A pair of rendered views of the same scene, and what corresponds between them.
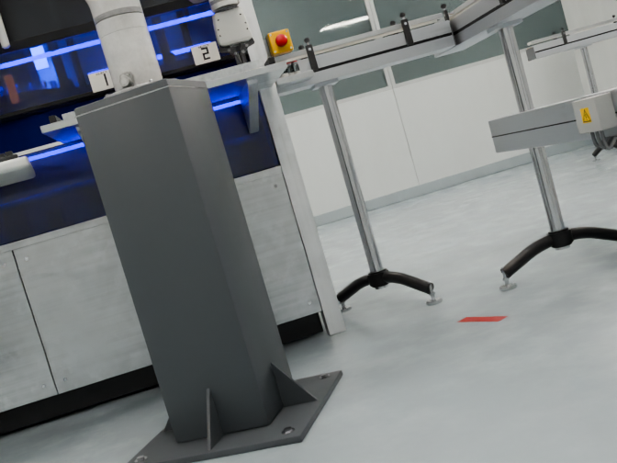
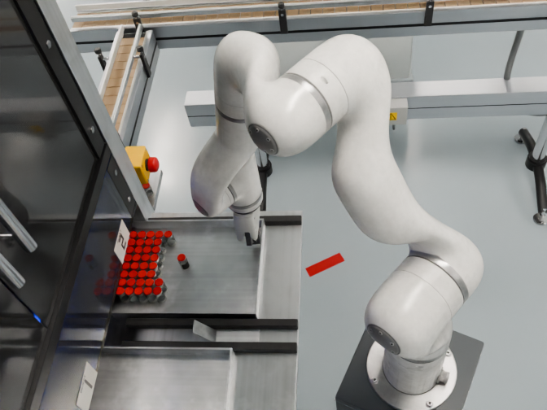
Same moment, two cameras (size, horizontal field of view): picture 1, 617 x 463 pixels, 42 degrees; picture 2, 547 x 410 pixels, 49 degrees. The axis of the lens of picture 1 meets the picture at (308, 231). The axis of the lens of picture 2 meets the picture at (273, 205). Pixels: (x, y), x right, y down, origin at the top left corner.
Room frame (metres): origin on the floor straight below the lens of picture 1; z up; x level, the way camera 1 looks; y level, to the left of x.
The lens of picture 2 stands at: (2.07, 0.80, 2.14)
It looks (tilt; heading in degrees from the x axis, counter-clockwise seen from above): 53 degrees down; 290
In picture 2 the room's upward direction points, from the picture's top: 11 degrees counter-clockwise
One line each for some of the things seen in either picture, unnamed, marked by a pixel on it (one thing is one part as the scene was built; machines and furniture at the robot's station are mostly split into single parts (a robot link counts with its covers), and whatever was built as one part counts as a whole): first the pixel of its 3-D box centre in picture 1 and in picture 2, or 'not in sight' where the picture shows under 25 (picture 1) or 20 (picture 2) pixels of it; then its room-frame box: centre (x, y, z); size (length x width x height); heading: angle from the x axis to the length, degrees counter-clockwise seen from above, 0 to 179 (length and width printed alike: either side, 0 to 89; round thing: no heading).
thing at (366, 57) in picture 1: (356, 50); (114, 107); (2.92, -0.35, 0.92); 0.69 x 0.15 x 0.16; 98
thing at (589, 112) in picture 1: (594, 113); (390, 111); (2.13, -0.81, 0.50); 0.12 x 0.05 x 0.09; 8
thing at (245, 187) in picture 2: not in sight; (236, 173); (2.41, 0.06, 1.18); 0.09 x 0.08 x 0.13; 58
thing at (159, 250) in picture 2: not in sight; (155, 266); (2.63, 0.15, 0.90); 0.18 x 0.02 x 0.05; 98
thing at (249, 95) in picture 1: (252, 107); not in sight; (2.52, 0.06, 0.79); 0.34 x 0.03 x 0.13; 8
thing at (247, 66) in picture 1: (218, 84); (191, 267); (2.55, 0.14, 0.90); 0.34 x 0.26 x 0.04; 8
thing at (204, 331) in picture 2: not in sight; (226, 331); (2.42, 0.30, 0.91); 0.14 x 0.03 x 0.06; 8
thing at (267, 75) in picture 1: (167, 106); (194, 338); (2.50, 0.31, 0.87); 0.70 x 0.48 x 0.02; 98
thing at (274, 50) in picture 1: (279, 43); (133, 165); (2.74, -0.08, 0.99); 0.08 x 0.07 x 0.07; 8
